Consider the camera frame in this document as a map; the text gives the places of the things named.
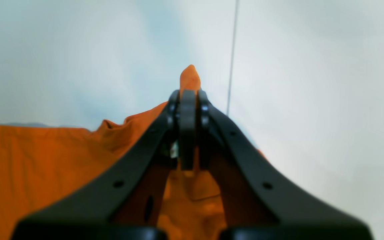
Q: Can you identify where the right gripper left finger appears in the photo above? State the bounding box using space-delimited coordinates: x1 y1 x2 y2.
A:
12 90 196 240

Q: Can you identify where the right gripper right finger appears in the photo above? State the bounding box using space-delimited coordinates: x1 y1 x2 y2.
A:
197 90 373 240

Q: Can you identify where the orange t-shirt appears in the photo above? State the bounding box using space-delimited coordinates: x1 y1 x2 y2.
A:
0 65 267 240

